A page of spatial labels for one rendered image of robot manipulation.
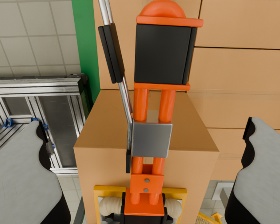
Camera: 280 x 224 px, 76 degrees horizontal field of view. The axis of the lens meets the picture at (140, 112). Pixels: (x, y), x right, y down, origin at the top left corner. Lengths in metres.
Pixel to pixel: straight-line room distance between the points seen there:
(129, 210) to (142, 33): 0.33
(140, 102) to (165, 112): 0.04
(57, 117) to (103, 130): 0.88
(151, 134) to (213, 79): 0.64
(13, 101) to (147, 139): 1.29
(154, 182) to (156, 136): 0.11
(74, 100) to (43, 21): 0.55
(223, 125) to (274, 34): 0.44
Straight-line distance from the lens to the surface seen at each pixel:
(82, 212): 1.86
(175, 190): 0.61
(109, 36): 0.22
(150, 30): 0.22
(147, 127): 0.28
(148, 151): 0.30
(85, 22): 1.36
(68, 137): 1.50
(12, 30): 1.57
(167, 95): 0.26
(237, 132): 1.09
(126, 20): 0.77
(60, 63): 1.48
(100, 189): 0.60
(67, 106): 1.35
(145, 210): 0.42
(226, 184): 2.31
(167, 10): 0.23
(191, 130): 0.60
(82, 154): 0.53
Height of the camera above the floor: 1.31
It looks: 60 degrees down
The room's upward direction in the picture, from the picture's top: 180 degrees clockwise
